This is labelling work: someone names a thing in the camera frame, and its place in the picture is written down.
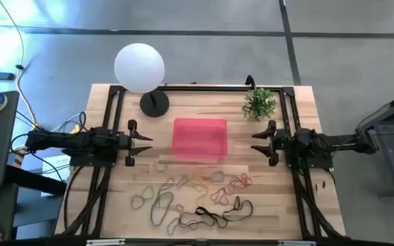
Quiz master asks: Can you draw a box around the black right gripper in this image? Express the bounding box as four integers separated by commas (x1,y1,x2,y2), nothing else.
250,119,289,167

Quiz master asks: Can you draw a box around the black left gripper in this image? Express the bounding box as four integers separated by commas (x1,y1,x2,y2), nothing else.
116,119,154,167

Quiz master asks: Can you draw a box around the small light green rubber band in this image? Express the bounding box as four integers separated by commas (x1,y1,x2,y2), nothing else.
153,159,168,173

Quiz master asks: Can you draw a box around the red rubber band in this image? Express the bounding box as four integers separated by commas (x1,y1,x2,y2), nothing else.
209,187,231,206
229,172,253,189

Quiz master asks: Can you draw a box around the brown rubber band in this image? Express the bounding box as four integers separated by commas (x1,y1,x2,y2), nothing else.
157,176,176,195

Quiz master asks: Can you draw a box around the small grey rubber band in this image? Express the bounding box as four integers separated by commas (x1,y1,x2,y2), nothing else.
131,193,146,210

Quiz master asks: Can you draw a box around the grey-green rubber band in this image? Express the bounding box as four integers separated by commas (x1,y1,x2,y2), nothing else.
210,169,226,183

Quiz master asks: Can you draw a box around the thin black rubber band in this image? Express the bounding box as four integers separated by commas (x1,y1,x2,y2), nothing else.
222,195,254,222

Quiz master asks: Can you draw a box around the large teal-grey rubber band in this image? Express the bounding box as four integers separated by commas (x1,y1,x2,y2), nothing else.
149,190,176,227

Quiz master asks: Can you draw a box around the yellow rubber band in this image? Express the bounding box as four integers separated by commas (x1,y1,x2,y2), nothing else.
185,169,212,192
196,189,210,208

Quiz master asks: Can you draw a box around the blue rubber band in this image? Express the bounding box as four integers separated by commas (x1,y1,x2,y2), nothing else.
166,216,181,236

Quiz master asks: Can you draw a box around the pink translucent plastic bin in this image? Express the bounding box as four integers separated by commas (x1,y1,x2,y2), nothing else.
171,118,228,161

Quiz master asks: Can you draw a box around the small potted green plant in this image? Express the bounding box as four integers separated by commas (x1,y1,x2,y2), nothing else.
241,87,278,122

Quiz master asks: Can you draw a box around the white globe lamp black base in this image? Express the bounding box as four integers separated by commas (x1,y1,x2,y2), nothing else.
114,42,170,119

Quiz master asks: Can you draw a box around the white paper sheet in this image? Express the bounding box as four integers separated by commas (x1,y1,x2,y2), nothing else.
41,154,72,198

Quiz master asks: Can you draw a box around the grey side table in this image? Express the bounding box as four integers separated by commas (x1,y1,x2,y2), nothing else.
355,87,394,201

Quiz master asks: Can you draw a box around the black frame clamp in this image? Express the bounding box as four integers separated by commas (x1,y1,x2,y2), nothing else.
244,74,258,90

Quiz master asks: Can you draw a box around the black metal table frame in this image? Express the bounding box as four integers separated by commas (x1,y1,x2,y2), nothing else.
55,83,347,246

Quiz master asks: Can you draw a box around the black power cable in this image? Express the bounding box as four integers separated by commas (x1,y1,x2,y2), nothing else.
62,165,85,232

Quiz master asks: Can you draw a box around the silver metal bracket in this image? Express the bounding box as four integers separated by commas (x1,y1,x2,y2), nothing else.
278,240,317,246
86,238,126,246

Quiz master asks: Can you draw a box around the yellow cable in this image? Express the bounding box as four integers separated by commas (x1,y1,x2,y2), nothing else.
0,0,39,133

